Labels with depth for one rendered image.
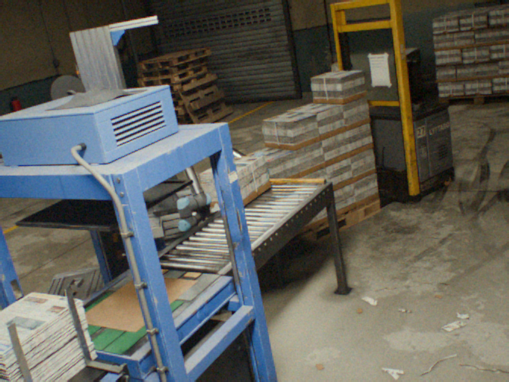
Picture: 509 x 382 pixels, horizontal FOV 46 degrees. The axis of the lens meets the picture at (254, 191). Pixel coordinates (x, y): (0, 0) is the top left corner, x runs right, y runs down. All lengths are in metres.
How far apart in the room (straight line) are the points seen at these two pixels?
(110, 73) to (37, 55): 7.66
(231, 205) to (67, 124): 0.77
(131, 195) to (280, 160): 2.72
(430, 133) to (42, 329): 4.24
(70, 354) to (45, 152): 0.78
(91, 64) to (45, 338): 2.21
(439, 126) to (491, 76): 3.49
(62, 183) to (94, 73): 1.90
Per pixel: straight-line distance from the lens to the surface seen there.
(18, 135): 2.60
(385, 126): 5.82
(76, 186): 2.26
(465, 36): 9.27
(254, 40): 12.34
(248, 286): 2.77
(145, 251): 2.18
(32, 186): 2.44
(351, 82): 5.20
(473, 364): 3.52
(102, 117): 2.27
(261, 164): 3.98
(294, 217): 3.53
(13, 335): 2.25
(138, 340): 2.58
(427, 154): 5.81
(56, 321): 2.38
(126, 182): 2.09
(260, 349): 2.94
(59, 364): 2.44
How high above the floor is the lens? 2.02
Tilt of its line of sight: 17 degrees down
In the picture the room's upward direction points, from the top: 11 degrees counter-clockwise
